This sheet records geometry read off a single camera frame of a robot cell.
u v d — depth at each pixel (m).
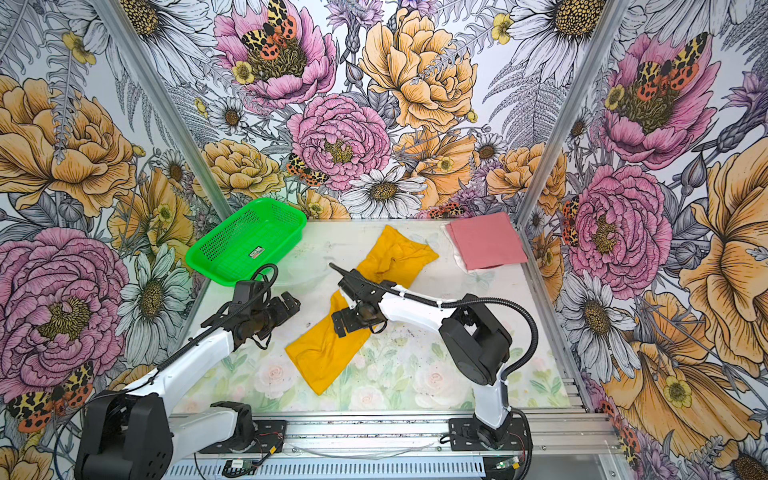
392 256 1.08
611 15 0.72
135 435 0.40
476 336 0.53
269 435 0.75
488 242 1.08
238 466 0.71
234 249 1.12
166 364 0.48
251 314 0.67
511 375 0.51
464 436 0.73
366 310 0.65
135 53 0.77
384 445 0.74
